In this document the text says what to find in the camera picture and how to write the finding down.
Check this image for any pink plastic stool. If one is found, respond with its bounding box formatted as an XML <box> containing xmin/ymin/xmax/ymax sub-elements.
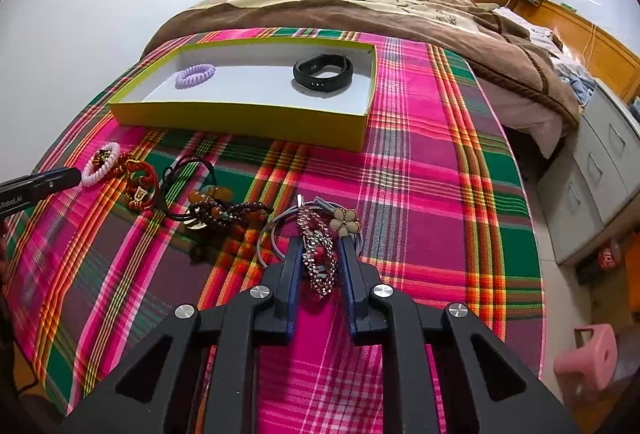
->
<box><xmin>552</xmin><ymin>324</ymin><xmax>632</xmax><ymax>401</ymax></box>

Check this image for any red cord bracelet gold pendant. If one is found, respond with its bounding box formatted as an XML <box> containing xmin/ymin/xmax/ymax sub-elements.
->
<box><xmin>119</xmin><ymin>154</ymin><xmax>162</xmax><ymax>213</ymax></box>

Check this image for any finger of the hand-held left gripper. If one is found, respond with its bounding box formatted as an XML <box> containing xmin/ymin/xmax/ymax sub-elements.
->
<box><xmin>30</xmin><ymin>167</ymin><xmax>82</xmax><ymax>201</ymax></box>

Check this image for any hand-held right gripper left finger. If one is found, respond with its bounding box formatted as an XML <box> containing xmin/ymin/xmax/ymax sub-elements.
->
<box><xmin>60</xmin><ymin>234</ymin><xmax>306</xmax><ymax>434</ymax></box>

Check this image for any pale rumpled bedding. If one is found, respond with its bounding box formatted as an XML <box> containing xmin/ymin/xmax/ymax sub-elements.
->
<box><xmin>492</xmin><ymin>6</ymin><xmax>597</xmax><ymax>106</ymax></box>

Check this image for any brown patterned blanket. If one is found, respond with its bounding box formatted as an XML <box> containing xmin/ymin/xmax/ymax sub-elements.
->
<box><xmin>139</xmin><ymin>0</ymin><xmax>583</xmax><ymax>137</ymax></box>

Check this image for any rhinestone chain bracelet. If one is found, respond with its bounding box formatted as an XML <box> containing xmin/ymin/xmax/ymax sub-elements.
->
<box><xmin>296</xmin><ymin>206</ymin><xmax>343</xmax><ymax>299</ymax></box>

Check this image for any red knotted bead bracelet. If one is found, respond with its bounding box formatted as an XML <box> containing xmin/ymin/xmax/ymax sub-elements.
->
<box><xmin>90</xmin><ymin>148</ymin><xmax>132</xmax><ymax>175</ymax></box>

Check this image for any grey hair tie with flower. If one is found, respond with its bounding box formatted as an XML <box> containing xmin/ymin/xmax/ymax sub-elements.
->
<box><xmin>256</xmin><ymin>196</ymin><xmax>368</xmax><ymax>272</ymax></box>

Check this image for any purple spiral hair tie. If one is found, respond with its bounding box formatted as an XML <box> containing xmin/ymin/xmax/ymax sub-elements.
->
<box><xmin>174</xmin><ymin>62</ymin><xmax>217</xmax><ymax>90</ymax></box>

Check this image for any pink plaid cloth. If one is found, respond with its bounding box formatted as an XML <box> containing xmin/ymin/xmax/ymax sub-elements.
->
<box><xmin>0</xmin><ymin>28</ymin><xmax>546</xmax><ymax>434</ymax></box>

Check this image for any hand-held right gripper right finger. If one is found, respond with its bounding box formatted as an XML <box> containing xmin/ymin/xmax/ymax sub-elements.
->
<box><xmin>337</xmin><ymin>234</ymin><xmax>581</xmax><ymax>434</ymax></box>

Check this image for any pale pink spiral hair tie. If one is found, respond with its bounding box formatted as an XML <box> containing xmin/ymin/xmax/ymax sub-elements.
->
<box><xmin>81</xmin><ymin>142</ymin><xmax>123</xmax><ymax>187</ymax></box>

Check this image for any dark bead bracelet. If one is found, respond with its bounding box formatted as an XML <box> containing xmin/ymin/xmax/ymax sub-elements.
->
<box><xmin>189</xmin><ymin>200</ymin><xmax>275</xmax><ymax>263</ymax></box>

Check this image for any wooden headboard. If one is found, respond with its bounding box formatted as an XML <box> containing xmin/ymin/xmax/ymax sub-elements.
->
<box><xmin>510</xmin><ymin>0</ymin><xmax>640</xmax><ymax>101</ymax></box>

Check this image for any amber bead bracelet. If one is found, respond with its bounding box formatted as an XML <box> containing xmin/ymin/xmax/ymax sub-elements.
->
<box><xmin>187</xmin><ymin>186</ymin><xmax>235</xmax><ymax>221</ymax></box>

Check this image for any yellow cardboard box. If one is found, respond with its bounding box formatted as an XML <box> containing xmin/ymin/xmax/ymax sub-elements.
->
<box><xmin>108</xmin><ymin>37</ymin><xmax>378</xmax><ymax>153</ymax></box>

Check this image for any grey drawer cabinet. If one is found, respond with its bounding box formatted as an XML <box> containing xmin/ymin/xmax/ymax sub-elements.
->
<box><xmin>537</xmin><ymin>79</ymin><xmax>640</xmax><ymax>265</ymax></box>

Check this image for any black smart band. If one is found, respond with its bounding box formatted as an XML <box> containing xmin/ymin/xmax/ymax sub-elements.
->
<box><xmin>292</xmin><ymin>53</ymin><xmax>356</xmax><ymax>93</ymax></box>

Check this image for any black cord necklace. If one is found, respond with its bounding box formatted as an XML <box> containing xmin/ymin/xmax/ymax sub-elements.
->
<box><xmin>159</xmin><ymin>155</ymin><xmax>218</xmax><ymax>232</ymax></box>

